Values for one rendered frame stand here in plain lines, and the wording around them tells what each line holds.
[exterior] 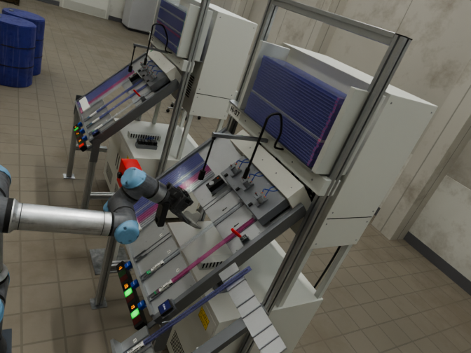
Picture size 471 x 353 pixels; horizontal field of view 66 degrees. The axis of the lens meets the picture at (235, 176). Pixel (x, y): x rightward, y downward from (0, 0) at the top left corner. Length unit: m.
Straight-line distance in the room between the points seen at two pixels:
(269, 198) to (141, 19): 10.58
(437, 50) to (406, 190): 1.62
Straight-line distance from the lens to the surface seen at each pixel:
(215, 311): 1.72
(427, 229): 4.66
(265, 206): 1.40
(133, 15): 11.65
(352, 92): 1.25
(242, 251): 1.40
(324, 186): 1.36
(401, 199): 4.49
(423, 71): 4.90
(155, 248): 1.64
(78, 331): 2.33
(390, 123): 1.49
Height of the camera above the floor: 1.84
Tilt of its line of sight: 25 degrees down
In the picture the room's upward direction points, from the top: 20 degrees clockwise
